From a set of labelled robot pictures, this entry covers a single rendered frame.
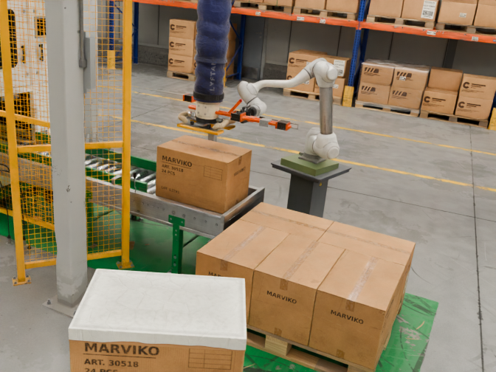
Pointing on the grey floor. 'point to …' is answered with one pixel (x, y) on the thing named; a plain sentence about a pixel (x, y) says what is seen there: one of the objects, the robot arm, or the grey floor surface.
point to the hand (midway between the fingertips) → (240, 116)
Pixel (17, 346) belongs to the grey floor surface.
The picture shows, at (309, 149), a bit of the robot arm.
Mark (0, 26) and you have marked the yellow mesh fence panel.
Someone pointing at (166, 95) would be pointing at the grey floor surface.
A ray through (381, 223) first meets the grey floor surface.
